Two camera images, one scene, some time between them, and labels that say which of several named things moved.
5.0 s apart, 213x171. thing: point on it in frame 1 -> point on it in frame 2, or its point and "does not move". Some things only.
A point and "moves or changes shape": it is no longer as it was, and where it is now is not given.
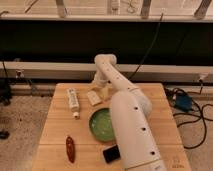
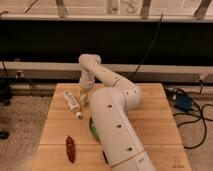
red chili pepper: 70,148 does not move
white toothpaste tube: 74,101 moves or changes shape
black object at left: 5,91 does not move
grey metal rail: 84,71 does not move
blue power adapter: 184,102 does not move
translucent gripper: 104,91 -> 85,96
